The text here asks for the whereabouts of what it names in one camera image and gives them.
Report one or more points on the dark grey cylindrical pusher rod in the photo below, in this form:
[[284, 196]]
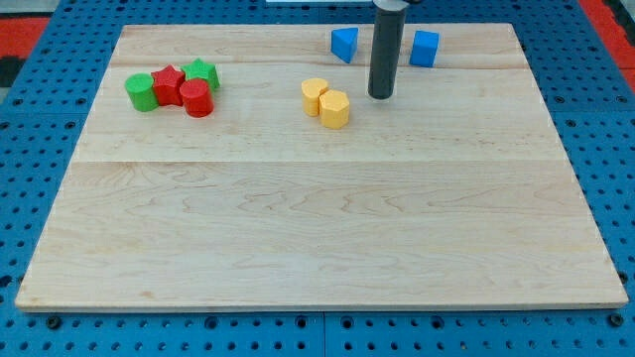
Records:
[[386, 45]]

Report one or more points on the blue cube block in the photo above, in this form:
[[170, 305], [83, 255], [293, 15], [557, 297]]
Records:
[[424, 49]]

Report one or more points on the blue triangle block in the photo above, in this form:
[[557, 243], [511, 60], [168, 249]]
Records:
[[343, 43]]

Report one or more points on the yellow hexagon block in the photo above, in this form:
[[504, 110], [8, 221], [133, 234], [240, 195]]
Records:
[[334, 108]]

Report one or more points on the yellow heart block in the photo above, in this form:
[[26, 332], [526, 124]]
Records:
[[312, 89]]

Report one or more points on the green star block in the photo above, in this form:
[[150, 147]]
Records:
[[201, 69]]

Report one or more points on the red cylinder block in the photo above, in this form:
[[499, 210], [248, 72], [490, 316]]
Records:
[[196, 97]]

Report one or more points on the light wooden board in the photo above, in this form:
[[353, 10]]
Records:
[[454, 194]]

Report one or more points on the red star block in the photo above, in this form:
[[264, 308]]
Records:
[[167, 83]]

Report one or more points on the green cylinder block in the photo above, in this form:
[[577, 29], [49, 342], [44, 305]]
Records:
[[140, 89]]

